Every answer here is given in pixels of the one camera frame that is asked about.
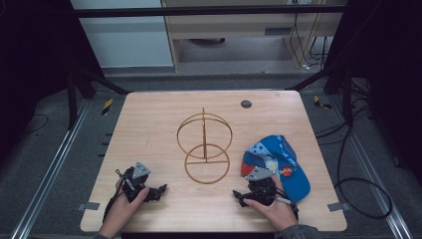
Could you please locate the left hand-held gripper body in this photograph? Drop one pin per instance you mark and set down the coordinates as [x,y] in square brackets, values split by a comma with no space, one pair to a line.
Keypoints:
[139,179]

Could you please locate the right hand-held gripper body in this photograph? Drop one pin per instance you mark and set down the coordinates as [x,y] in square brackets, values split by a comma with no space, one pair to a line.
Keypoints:
[262,190]

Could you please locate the blue printed baseball cap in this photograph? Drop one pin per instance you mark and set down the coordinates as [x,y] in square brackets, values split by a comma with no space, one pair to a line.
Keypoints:
[285,156]

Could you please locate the person's right hand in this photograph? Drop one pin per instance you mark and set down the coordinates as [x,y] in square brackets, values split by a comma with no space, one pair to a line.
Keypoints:
[280,212]

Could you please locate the person's left hand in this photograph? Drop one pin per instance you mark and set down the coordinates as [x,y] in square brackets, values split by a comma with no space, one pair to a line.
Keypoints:
[121,210]

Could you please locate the grey tape piece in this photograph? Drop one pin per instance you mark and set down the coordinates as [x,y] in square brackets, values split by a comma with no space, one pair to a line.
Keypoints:
[89,206]
[338,206]

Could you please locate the yellow black striped tape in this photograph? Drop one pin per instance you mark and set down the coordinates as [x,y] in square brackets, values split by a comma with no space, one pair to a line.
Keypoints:
[107,106]
[319,103]

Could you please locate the grey round table grommet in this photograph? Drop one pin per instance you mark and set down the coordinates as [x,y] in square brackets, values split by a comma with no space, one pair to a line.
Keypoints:
[246,104]

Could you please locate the black metal stand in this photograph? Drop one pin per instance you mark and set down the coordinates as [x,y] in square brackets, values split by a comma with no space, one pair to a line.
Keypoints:
[76,86]
[341,83]

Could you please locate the white cabinet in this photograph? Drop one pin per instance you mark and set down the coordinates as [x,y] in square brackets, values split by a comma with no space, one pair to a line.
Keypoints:
[126,40]

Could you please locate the dark curtain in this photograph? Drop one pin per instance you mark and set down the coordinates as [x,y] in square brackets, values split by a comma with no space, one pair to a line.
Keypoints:
[388,66]
[33,59]

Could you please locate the light wooden desk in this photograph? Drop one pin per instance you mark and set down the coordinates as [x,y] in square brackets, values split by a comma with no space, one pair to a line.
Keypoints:
[232,28]

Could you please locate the aluminium floor rail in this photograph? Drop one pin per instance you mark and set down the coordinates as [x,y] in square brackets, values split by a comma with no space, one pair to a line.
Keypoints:
[49,169]
[371,172]

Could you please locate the black horizontal frame bar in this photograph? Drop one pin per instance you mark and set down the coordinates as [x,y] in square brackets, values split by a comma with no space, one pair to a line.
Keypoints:
[205,11]

